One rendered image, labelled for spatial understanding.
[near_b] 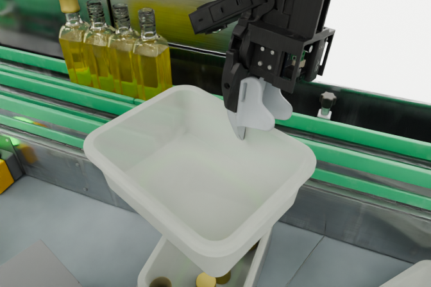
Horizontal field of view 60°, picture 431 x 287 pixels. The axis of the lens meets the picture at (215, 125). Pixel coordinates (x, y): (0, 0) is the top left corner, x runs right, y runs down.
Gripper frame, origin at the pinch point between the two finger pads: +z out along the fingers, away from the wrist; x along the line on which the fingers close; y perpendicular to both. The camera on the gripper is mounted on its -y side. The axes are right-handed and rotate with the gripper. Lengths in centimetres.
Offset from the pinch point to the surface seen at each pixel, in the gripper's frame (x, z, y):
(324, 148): 21.6, 11.2, 4.5
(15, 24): 13, 13, -88
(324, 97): 28.3, 5.3, -0.2
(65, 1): 5.3, -3.8, -46.2
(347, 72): 36.2, 2.1, 0.1
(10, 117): -6, 21, -54
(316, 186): 22.0, 19.5, 5.2
